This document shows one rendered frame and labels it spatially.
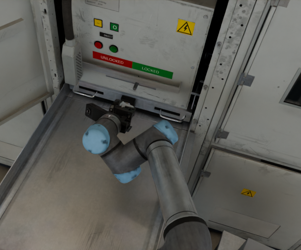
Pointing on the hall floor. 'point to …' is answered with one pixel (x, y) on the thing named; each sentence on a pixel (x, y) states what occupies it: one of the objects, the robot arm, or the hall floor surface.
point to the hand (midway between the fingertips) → (120, 105)
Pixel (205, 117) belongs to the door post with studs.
